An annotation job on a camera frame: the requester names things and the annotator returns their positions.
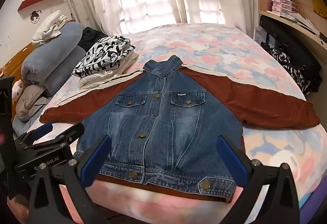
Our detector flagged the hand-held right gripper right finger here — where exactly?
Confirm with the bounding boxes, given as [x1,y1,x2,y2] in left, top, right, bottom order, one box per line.
[216,136,300,224]

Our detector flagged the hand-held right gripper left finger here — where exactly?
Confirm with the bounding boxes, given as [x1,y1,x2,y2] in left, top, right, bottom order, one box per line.
[28,134,112,224]

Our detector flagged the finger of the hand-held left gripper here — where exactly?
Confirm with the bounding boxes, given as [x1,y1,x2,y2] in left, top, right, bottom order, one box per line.
[24,123,85,153]
[14,123,54,146]

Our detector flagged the denim jacket with brown sleeves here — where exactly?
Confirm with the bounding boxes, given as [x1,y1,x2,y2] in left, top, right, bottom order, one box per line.
[39,55,321,204]

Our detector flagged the white folded clothes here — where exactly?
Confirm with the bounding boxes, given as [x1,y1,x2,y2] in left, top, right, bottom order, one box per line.
[31,10,71,47]

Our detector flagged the grey padded pillow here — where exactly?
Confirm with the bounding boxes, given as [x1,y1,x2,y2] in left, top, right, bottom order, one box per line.
[15,84,52,122]

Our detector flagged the pink plush toy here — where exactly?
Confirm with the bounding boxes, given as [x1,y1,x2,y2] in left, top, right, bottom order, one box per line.
[11,79,25,102]

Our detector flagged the cream folded garment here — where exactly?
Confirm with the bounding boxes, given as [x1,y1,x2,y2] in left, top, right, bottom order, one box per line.
[79,53,140,90]

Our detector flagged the blue-grey rolled blanket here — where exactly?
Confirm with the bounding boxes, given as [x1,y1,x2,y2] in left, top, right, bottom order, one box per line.
[20,21,87,91]

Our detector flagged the wooden headboard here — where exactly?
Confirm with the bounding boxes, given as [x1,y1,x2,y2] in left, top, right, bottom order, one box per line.
[0,42,35,86]

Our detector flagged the black and white patterned garment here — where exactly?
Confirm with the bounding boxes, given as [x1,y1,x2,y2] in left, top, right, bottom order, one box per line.
[72,35,136,79]

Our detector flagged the purple cloth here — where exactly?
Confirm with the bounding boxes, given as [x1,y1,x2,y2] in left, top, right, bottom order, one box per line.
[299,188,327,224]

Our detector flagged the black and white speckled cloth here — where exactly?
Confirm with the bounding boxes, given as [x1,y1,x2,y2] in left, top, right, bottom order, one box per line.
[268,47,307,91]

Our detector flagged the bed with floral sheet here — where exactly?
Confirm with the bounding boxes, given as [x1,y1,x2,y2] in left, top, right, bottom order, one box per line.
[8,23,327,224]

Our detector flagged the white labelled box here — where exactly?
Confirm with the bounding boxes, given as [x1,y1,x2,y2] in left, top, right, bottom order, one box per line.
[253,26,267,45]

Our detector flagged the black bag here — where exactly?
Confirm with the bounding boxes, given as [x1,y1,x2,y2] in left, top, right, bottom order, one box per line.
[258,15,322,94]

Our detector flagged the white papers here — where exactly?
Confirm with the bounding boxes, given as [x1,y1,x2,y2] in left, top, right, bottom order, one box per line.
[281,10,321,35]

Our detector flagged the pink mini drawer stack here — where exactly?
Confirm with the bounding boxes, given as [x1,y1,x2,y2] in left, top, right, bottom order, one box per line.
[271,0,292,15]

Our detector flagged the cartoon face wall sticker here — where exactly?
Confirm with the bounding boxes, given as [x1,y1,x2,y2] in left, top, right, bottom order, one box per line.
[30,9,43,25]

